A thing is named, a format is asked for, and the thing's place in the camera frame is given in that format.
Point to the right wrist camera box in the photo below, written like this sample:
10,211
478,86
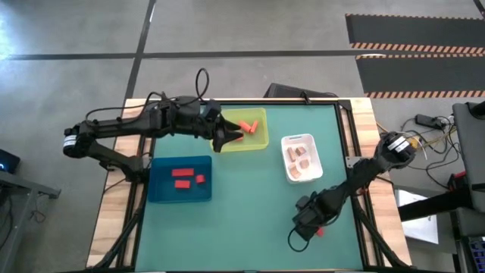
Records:
302,202

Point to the yellow-green translucent plastic bin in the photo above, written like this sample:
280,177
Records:
257,142

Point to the black flat monitor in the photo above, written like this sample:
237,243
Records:
288,91

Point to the red rectangular wooden block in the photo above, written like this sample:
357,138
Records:
182,184
320,232

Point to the black metal table frame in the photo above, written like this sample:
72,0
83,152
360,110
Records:
345,104

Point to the white plastic bin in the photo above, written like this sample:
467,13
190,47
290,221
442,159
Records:
313,142

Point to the black electronic device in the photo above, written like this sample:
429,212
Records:
7,161

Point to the black bar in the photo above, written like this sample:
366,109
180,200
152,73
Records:
435,204

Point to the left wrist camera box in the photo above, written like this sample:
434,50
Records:
213,108

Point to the black hazard-striped floor mat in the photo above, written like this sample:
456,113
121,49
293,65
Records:
413,30
420,74

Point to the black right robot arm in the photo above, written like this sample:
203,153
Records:
360,176

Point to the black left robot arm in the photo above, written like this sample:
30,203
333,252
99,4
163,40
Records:
113,125

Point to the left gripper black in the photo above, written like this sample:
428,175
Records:
193,117

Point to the long red wooden block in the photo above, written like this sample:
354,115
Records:
183,172

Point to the red clamp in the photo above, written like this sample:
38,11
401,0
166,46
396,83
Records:
456,175

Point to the blue keyboard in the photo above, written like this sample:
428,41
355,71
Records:
478,254

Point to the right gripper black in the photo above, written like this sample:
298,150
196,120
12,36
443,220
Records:
312,218

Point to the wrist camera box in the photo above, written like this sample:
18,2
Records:
302,202
213,108

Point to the grey chair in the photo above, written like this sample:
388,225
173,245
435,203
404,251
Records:
470,151

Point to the natural wood plank block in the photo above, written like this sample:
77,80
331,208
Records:
291,154

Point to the white paper sheet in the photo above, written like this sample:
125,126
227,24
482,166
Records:
420,227

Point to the blue plastic bin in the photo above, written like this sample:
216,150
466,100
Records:
166,193

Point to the grey metal desk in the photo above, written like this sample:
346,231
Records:
19,186

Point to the black power strip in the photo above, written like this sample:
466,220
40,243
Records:
430,121

